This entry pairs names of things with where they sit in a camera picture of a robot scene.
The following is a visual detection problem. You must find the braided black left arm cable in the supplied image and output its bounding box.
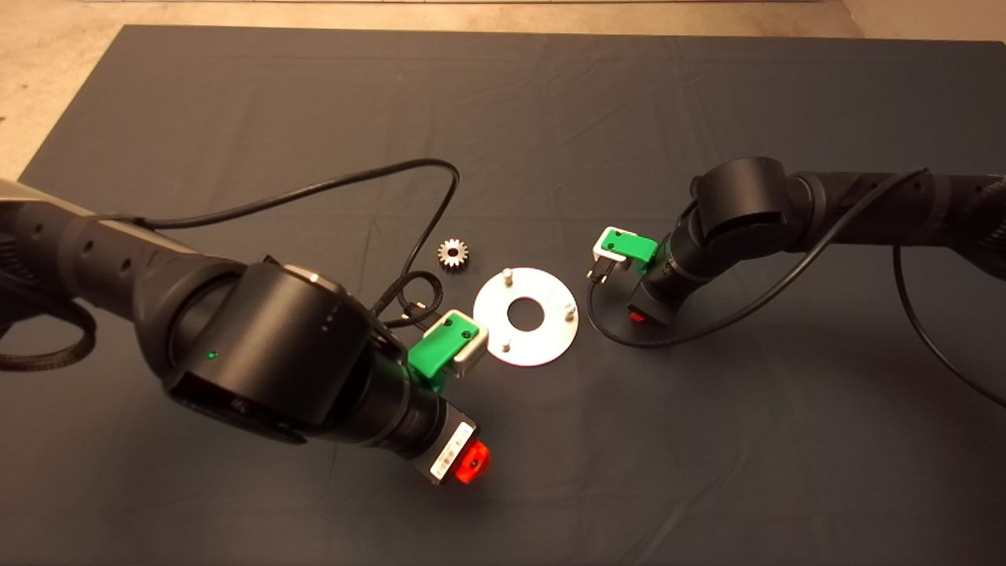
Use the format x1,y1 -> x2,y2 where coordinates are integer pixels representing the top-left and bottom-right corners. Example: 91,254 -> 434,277
0,303 -> 95,373

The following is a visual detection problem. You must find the round metal carrier plate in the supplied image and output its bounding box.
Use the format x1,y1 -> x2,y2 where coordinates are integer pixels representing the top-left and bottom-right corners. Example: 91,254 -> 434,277
472,267 -> 579,367

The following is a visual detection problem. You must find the green left camera mount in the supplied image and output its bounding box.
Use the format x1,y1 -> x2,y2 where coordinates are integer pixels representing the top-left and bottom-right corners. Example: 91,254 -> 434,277
409,311 -> 479,386

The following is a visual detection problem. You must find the black camera cable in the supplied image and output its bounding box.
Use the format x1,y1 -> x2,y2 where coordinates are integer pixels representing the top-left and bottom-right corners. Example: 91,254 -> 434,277
102,159 -> 461,327
586,167 -> 1006,408

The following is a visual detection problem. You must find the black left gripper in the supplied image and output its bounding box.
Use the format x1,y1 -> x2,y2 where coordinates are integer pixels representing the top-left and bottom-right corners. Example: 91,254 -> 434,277
405,395 -> 490,484

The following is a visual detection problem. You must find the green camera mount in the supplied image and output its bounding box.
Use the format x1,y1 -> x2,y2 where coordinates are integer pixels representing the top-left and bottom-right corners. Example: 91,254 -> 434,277
409,311 -> 479,386
601,230 -> 659,264

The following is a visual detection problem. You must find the black right camera cable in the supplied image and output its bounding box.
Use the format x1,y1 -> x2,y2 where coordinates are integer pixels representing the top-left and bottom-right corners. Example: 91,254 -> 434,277
586,167 -> 1006,408

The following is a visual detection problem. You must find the black left camera cable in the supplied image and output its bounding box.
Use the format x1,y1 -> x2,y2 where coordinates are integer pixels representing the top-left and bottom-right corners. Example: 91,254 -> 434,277
102,159 -> 461,327

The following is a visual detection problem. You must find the silver right camera box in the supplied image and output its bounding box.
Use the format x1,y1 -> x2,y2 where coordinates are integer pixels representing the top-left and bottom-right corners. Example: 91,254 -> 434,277
589,226 -> 630,276

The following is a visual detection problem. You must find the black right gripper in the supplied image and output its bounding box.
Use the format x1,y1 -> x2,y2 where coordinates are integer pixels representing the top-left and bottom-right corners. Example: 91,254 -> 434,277
626,277 -> 677,325

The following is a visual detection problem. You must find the dark grey table cloth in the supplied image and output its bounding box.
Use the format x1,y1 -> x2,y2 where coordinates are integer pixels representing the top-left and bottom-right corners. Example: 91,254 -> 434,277
0,24 -> 1006,566

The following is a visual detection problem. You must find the green right camera mount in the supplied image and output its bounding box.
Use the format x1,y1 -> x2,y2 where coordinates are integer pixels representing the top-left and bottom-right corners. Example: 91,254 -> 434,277
601,230 -> 659,264

